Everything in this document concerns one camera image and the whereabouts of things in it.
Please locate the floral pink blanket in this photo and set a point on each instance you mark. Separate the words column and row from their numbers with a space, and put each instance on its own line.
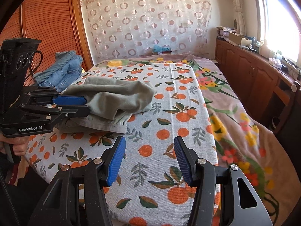
column 238, row 138

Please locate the cardboard box on cabinet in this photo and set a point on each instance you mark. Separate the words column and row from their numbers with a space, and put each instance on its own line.
column 239, row 40

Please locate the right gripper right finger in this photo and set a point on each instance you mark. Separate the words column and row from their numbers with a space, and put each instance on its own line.
column 240, row 203

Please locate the stack of blue jeans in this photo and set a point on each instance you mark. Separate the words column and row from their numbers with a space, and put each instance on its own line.
column 65, row 70

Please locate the long wooden cabinet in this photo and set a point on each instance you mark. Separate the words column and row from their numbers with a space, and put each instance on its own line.
column 264, row 91

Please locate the grey-green pants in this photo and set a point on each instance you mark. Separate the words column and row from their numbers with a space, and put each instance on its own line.
column 111, row 101

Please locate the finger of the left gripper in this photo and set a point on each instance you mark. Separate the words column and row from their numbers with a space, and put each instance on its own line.
column 69, row 100
column 60, row 113

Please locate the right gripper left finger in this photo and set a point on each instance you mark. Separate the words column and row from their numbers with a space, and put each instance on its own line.
column 75, row 196

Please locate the orange print bed sheet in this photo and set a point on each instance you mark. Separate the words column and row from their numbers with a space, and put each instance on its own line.
column 150, row 189

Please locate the window with wooden frame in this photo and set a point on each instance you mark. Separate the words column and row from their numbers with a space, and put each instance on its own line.
column 279, row 32

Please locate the blue item on box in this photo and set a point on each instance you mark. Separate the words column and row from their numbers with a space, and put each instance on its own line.
column 158, row 50

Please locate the wooden wardrobe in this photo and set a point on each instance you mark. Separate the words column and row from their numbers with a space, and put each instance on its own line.
column 59, row 26

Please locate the person's left hand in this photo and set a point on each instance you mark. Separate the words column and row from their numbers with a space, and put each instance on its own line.
column 20, row 144

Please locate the stack of books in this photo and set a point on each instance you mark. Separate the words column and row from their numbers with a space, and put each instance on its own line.
column 223, row 32

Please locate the sheer circle pattern curtain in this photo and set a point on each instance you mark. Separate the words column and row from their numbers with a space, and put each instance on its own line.
column 130, row 28

